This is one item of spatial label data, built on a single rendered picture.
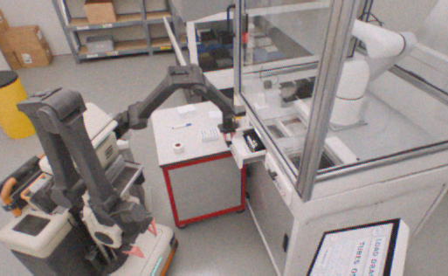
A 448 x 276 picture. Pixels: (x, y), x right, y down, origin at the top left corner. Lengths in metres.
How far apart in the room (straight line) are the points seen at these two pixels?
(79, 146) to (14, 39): 4.85
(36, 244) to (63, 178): 0.64
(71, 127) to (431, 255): 2.44
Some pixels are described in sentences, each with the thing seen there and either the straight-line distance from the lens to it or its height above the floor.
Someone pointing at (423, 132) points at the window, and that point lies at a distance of 1.51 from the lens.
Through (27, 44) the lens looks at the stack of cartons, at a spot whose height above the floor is 0.37.
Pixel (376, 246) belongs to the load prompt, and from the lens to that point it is 1.05.
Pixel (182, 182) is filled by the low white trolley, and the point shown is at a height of 0.54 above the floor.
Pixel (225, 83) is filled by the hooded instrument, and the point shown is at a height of 0.85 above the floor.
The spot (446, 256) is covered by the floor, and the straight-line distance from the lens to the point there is 2.71.
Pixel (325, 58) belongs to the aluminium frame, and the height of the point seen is 1.60.
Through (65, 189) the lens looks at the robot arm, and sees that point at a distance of 1.07.
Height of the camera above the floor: 1.98
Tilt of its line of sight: 39 degrees down
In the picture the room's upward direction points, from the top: 2 degrees counter-clockwise
